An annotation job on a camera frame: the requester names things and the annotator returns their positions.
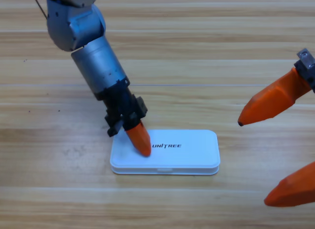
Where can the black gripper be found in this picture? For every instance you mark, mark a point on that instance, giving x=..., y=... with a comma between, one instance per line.
x=307, y=69
x=120, y=106

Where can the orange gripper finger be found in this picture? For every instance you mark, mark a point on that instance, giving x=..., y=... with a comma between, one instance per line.
x=295, y=189

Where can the white Unitree pencil case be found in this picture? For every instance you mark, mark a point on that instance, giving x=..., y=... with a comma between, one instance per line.
x=192, y=152

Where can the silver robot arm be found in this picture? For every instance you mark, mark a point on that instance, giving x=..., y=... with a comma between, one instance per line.
x=93, y=54

